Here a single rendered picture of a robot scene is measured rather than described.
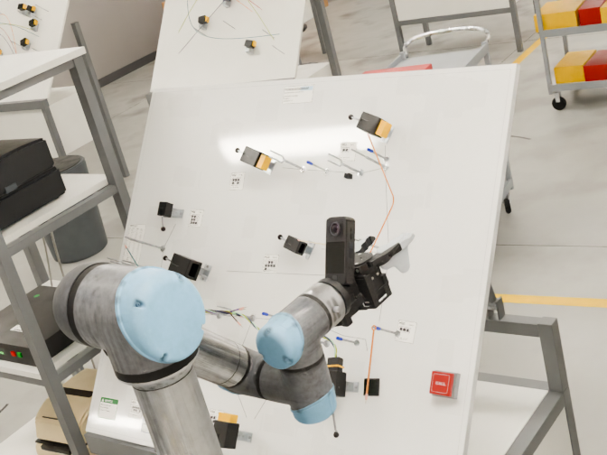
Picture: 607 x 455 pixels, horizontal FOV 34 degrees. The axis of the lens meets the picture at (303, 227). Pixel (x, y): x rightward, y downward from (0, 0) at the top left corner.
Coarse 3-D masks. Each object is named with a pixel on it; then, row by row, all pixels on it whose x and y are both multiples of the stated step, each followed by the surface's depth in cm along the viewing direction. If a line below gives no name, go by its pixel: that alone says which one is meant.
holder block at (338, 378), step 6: (330, 372) 224; (336, 372) 223; (342, 372) 225; (336, 378) 223; (342, 378) 225; (336, 384) 222; (342, 384) 224; (336, 390) 222; (342, 390) 224; (336, 396) 225; (342, 396) 224
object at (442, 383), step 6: (432, 372) 215; (438, 372) 214; (444, 372) 213; (432, 378) 215; (438, 378) 214; (444, 378) 213; (450, 378) 212; (432, 384) 214; (438, 384) 214; (444, 384) 213; (450, 384) 212; (432, 390) 214; (438, 390) 213; (444, 390) 212; (450, 390) 212; (450, 396) 212
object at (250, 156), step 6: (246, 150) 255; (252, 150) 254; (246, 156) 255; (252, 156) 253; (258, 156) 252; (246, 162) 254; (252, 162) 253; (270, 162) 261; (258, 168) 254; (270, 168) 260
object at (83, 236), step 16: (64, 160) 659; (80, 160) 650; (96, 208) 660; (80, 224) 649; (96, 224) 659; (48, 240) 656; (64, 240) 650; (80, 240) 652; (96, 240) 660; (64, 256) 656; (80, 256) 656
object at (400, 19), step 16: (400, 0) 899; (416, 0) 891; (432, 0) 883; (448, 0) 875; (464, 0) 867; (480, 0) 860; (496, 0) 852; (512, 0) 843; (400, 16) 907; (416, 16) 898; (432, 16) 890; (448, 16) 880; (464, 16) 872; (512, 16) 850; (400, 32) 913; (400, 48) 919
